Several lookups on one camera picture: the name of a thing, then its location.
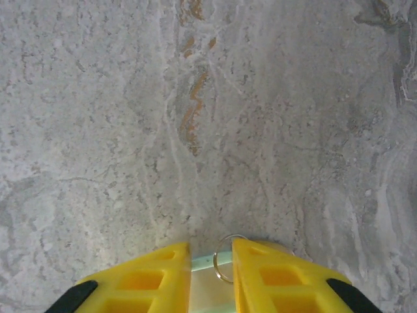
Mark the metal split keyring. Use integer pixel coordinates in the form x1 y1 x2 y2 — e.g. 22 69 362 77
212 233 239 284

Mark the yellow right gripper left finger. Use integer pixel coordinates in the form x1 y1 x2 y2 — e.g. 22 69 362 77
44 241 192 313

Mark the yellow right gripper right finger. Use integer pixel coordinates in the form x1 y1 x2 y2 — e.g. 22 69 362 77
231 237 384 313

